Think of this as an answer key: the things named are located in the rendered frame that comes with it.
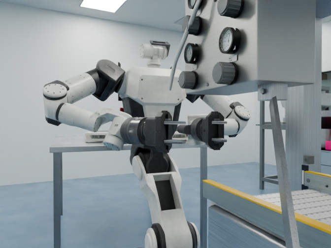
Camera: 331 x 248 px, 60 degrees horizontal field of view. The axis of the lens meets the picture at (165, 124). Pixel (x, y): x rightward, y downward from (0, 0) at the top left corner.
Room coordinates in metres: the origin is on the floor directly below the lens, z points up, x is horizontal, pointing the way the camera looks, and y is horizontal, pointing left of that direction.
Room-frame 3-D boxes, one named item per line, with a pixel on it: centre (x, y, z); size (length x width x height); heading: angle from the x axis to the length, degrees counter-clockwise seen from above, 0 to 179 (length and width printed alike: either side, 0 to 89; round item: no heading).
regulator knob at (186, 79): (0.54, -0.04, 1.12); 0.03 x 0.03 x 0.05; 21
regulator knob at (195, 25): (0.52, -0.05, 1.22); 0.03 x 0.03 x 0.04; 21
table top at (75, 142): (2.62, 0.43, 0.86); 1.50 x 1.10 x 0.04; 19
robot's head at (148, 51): (1.29, 0.06, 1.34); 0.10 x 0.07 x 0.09; 111
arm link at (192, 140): (1.09, -0.11, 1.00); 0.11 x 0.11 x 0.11; 13
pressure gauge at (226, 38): (0.42, -0.09, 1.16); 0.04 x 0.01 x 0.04; 21
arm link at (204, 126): (0.99, -0.15, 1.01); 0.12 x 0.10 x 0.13; 13
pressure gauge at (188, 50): (0.53, -0.05, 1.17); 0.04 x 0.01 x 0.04; 21
